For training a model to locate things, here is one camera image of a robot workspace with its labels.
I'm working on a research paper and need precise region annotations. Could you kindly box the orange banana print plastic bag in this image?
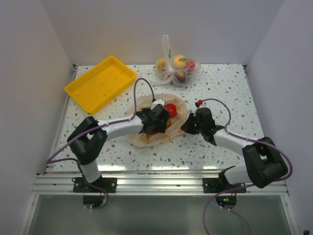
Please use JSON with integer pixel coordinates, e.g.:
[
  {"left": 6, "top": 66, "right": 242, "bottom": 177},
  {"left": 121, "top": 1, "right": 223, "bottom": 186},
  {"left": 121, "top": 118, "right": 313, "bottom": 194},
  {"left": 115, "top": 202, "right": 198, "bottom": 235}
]
[{"left": 127, "top": 94, "right": 189, "bottom": 148}]

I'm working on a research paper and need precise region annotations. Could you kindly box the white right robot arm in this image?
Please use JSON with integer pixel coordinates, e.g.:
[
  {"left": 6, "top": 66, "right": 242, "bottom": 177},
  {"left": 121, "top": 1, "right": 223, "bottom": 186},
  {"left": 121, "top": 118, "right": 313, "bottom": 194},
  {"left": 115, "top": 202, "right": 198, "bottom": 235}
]
[{"left": 181, "top": 108, "right": 288, "bottom": 193}]

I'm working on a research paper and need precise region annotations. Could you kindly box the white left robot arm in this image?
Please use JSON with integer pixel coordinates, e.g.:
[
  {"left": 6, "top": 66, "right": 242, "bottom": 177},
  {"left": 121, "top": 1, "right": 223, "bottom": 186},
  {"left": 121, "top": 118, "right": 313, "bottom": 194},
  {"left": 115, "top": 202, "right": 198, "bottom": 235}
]
[{"left": 67, "top": 104, "right": 170, "bottom": 193}]

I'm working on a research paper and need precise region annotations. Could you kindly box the clear plastic bag of fruit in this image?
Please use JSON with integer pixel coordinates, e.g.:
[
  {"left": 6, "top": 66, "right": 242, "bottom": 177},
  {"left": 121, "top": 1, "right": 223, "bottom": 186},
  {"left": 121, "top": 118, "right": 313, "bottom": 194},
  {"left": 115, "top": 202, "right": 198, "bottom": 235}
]
[{"left": 151, "top": 34, "right": 201, "bottom": 86}]

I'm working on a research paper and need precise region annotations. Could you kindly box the red apple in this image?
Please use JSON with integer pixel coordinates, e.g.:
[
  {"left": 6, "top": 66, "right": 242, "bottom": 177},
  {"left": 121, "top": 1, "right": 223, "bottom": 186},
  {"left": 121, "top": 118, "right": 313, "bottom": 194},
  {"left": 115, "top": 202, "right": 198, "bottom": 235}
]
[{"left": 165, "top": 103, "right": 177, "bottom": 118}]

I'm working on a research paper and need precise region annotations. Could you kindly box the yellow plastic tray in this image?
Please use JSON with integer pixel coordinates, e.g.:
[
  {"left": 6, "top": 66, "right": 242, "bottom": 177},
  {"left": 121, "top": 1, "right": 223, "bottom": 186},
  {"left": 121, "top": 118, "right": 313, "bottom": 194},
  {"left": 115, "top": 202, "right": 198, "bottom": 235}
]
[{"left": 64, "top": 56, "right": 137, "bottom": 115}]

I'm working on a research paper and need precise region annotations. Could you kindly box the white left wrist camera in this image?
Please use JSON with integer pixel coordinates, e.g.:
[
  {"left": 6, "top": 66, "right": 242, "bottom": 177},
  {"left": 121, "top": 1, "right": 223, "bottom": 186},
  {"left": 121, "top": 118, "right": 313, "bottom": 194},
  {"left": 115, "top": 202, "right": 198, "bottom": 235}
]
[{"left": 150, "top": 99, "right": 165, "bottom": 109}]

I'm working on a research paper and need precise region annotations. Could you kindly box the aluminium mounting rail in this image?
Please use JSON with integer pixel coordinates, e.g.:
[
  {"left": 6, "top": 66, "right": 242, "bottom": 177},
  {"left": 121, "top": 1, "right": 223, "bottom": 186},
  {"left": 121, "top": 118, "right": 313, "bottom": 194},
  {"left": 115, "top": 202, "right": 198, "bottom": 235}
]
[{"left": 31, "top": 170, "right": 289, "bottom": 195}]

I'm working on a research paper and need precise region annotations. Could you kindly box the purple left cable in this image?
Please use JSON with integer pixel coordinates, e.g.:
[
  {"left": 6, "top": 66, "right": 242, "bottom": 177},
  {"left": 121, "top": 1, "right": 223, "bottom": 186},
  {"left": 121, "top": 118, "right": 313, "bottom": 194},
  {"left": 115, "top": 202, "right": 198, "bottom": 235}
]
[{"left": 46, "top": 78, "right": 155, "bottom": 211}]

